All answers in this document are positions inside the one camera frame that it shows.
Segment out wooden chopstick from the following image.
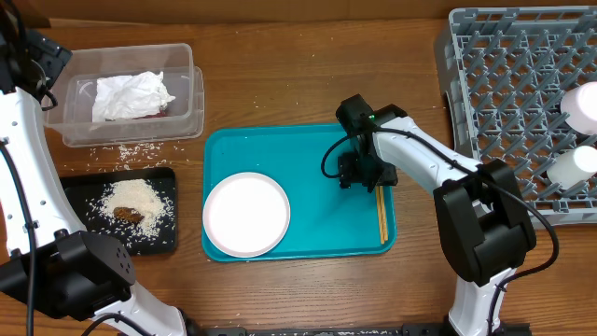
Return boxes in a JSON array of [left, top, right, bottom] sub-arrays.
[[375, 186, 386, 245], [377, 186, 388, 244]]

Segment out large white plate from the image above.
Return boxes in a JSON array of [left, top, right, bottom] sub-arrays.
[[202, 172, 291, 259]]

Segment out red snack wrapper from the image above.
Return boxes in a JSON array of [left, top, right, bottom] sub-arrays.
[[105, 110, 167, 121]]

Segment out white cup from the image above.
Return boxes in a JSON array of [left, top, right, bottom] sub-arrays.
[[547, 146, 597, 189]]

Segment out small white saucer bowl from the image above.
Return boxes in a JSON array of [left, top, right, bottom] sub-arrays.
[[561, 81, 597, 135]]

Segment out pile of white rice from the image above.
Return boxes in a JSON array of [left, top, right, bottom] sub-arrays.
[[84, 179, 174, 242]]

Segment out white napkin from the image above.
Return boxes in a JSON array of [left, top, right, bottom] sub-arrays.
[[92, 71, 175, 122]]

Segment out brown food scrap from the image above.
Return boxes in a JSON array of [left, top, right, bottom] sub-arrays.
[[113, 207, 145, 224]]

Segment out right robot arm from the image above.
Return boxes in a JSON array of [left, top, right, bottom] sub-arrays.
[[336, 95, 536, 335]]

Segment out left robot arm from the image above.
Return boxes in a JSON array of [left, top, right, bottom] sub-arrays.
[[1, 1, 201, 335]]

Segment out grey dishwasher rack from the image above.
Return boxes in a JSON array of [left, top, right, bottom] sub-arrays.
[[434, 6, 596, 225]]

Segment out teal serving tray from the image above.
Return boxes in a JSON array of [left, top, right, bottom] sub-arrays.
[[203, 124, 397, 261]]

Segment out black tray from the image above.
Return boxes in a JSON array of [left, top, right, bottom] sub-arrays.
[[61, 167, 178, 256]]

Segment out clear plastic bin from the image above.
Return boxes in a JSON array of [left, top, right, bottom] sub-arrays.
[[43, 43, 204, 147]]

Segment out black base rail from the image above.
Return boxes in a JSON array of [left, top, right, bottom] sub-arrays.
[[186, 321, 533, 336]]

